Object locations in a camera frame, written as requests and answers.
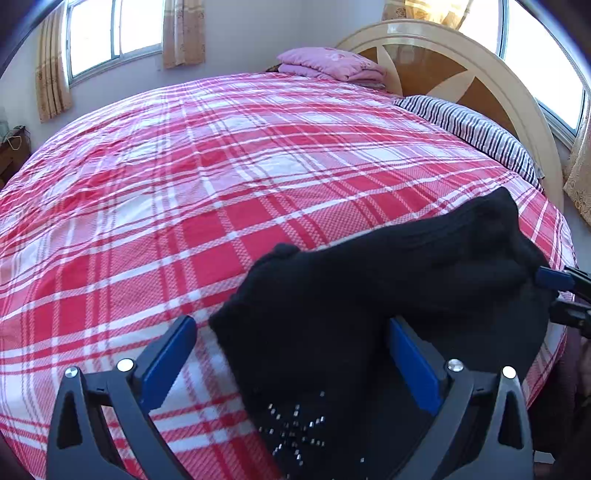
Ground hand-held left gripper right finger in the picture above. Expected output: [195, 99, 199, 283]
[383, 318, 536, 480]

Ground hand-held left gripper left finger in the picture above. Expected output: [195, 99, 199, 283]
[46, 315, 199, 480]

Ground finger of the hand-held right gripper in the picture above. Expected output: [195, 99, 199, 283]
[536, 265, 591, 301]
[549, 298, 591, 340]

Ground black pants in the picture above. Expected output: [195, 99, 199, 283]
[209, 187, 561, 480]

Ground dark maroon chair cushion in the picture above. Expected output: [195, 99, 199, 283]
[531, 332, 591, 462]

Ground beige floral curtain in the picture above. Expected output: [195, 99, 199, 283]
[36, 7, 74, 123]
[161, 0, 207, 70]
[382, 0, 467, 26]
[562, 92, 591, 227]

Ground striped pillow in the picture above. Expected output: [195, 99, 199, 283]
[392, 95, 546, 190]

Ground red plaid bed sheet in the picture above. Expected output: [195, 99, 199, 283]
[0, 73, 578, 480]

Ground window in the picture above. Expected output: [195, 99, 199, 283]
[457, 0, 587, 137]
[65, 0, 164, 86]

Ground cream and wood headboard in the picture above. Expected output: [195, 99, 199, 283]
[335, 19, 565, 213]

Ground wooden nightstand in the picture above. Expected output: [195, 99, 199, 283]
[0, 127, 33, 188]

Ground pink folded blanket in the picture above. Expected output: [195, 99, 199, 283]
[277, 47, 387, 90]

